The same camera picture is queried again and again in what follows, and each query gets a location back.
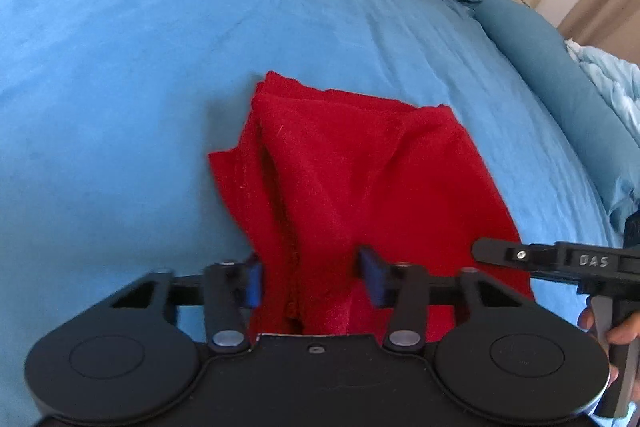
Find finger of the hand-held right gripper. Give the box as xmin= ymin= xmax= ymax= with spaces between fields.
xmin=471 ymin=237 xmax=535 ymax=281

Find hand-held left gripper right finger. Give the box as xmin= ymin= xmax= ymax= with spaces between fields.
xmin=355 ymin=245 xmax=527 ymax=352

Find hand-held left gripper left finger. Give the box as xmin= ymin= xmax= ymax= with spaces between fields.
xmin=107 ymin=253 xmax=264 ymax=354

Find red towel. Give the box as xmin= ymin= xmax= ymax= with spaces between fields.
xmin=208 ymin=71 xmax=534 ymax=336

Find person's right hand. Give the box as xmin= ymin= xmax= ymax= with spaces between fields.
xmin=578 ymin=307 xmax=640 ymax=382

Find dark blue cloth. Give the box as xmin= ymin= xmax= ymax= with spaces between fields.
xmin=623 ymin=209 xmax=640 ymax=249

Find long blue bolster pillow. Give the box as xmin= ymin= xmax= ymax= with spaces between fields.
xmin=474 ymin=0 xmax=640 ymax=228

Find light blue blanket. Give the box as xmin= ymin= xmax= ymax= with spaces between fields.
xmin=565 ymin=39 xmax=640 ymax=142

